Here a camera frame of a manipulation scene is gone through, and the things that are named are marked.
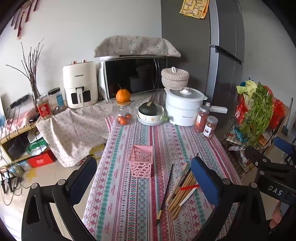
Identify leafy green vegetables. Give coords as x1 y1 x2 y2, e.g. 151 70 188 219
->
239 81 273 146

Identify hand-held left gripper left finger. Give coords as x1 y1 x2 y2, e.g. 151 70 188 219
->
22 157 97 241

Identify grey refrigerator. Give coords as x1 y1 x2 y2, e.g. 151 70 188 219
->
161 0 245 109

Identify yellow printed paper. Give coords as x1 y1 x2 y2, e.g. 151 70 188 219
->
179 0 210 19

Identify tall jar of red snacks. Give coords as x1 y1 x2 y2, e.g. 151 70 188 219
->
195 105 211 133

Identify pink cloth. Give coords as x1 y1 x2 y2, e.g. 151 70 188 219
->
7 109 37 130

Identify bundle of wooden chopsticks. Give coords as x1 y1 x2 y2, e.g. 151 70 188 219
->
166 163 201 219

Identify red box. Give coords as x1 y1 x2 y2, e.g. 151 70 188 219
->
28 151 56 168

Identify cardboard box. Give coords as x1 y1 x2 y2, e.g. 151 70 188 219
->
89 143 107 159

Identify small jar with dark label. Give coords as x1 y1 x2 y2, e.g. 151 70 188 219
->
203 116 218 140

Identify person's right hand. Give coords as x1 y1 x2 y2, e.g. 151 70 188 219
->
269 202 284 229

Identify woven lidded basket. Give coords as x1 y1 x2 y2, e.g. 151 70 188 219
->
161 67 189 91

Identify dark green pumpkin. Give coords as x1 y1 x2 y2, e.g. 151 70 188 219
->
138 100 158 116

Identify orange tangerine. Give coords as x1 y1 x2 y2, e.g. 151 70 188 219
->
116 84 131 102

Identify white bowl with green handle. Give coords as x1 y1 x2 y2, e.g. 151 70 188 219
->
137 105 170 123

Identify glass jar with wooden lid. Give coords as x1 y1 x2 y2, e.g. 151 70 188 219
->
116 100 135 126

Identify cream air fryer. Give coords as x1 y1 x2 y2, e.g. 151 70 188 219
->
63 60 99 109

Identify striped patterned tablecloth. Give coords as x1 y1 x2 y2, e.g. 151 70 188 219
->
83 113 242 241

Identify green and white bag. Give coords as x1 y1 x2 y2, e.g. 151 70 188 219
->
26 138 48 154

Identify wooden shelf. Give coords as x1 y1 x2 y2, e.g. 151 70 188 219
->
0 120 47 167

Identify pale green cabbage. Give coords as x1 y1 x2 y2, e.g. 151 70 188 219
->
236 80 258 96

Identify red wall decoration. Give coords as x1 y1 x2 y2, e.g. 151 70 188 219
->
10 0 40 40

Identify yellow star sticker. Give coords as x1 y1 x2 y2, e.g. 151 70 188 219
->
25 169 38 183

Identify red label jar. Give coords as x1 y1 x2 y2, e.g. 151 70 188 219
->
36 95 53 120

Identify blue label jar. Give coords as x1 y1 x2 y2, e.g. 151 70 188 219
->
48 87 64 112

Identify white spoon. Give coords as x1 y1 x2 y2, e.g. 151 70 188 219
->
179 186 198 207

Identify floral shelf cloth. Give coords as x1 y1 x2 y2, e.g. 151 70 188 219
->
36 93 167 168

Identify white plate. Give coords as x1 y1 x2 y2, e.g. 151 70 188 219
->
136 115 162 126

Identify red plastic bag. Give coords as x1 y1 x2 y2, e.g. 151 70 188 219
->
235 86 286 130

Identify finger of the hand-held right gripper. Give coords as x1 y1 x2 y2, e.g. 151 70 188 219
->
273 137 296 163
244 146 272 171

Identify white electric pot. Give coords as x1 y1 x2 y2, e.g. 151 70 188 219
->
165 87 228 127

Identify dry branches in vase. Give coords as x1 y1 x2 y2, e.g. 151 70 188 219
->
6 38 45 109

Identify black cables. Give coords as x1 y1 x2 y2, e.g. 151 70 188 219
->
0 160 25 205

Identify black wire rack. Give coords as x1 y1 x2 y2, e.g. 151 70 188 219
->
221 93 289 179

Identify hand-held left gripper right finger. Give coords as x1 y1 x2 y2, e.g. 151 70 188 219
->
191 156 270 241

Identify floral microwave cover cloth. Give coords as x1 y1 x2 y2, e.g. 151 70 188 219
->
94 35 181 58

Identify black power strip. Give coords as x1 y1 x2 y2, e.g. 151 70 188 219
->
10 94 30 109

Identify black microwave oven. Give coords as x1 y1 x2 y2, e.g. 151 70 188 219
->
100 56 168 100

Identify pink plastic basket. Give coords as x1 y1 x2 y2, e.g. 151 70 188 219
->
128 145 155 178

